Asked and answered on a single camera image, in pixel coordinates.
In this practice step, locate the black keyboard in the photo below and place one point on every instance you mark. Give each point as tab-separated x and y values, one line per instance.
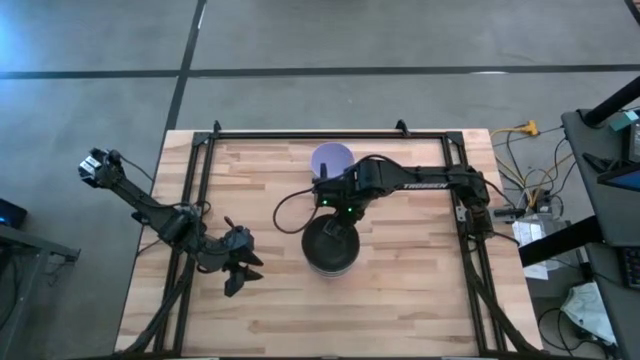
632	267

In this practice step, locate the black desk crossbar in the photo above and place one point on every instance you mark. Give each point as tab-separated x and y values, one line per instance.
560	241

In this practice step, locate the teal small box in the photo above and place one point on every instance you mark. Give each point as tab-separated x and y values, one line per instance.
630	120

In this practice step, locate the black metal rig frame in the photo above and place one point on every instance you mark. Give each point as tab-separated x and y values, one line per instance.
300	135

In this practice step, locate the grey metal side table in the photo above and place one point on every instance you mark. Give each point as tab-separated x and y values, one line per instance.
40	243

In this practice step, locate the dark grey desk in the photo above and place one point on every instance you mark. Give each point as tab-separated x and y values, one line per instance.
580	145

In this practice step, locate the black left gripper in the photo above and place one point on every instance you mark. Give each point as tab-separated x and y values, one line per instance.
232	247

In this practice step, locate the white paper sheet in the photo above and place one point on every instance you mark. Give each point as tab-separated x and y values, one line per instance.
530	232

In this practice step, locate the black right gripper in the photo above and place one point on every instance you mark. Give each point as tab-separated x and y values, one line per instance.
345	192

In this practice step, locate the black bowl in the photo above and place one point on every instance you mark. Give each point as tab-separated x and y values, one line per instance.
320	250

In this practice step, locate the white crumpled bag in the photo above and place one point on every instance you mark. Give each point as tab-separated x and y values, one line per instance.
587	310

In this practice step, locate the tablet with blue screen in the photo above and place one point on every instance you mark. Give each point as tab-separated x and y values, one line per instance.
625	179

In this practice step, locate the lavender bowl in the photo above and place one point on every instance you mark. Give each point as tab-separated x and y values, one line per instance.
332	155

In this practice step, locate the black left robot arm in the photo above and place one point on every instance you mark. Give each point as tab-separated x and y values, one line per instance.
145	202

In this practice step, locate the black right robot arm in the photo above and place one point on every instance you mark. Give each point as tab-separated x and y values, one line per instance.
400	177

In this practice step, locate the black device with blue light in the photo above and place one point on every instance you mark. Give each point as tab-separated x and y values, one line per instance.
12	215

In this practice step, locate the black round pole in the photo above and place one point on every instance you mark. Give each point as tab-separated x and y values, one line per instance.
615	102

